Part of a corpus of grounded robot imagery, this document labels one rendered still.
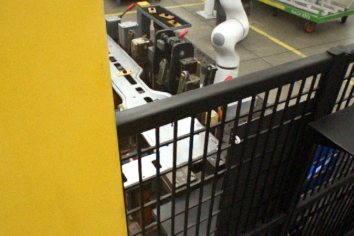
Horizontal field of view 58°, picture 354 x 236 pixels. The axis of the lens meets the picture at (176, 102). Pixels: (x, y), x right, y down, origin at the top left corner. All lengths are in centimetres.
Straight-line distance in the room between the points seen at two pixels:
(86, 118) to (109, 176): 5
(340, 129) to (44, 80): 50
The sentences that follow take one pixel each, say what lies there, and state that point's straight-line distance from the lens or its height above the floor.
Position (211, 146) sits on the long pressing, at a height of 100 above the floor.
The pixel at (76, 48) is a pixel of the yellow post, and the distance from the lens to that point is 17.
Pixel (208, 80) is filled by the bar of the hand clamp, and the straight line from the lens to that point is 120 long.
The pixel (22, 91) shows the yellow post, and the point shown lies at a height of 167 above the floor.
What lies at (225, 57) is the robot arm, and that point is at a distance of 162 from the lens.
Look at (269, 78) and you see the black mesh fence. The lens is 45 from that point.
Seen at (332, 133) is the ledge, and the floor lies 143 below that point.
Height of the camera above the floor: 176
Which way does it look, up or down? 34 degrees down
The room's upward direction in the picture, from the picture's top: 2 degrees clockwise
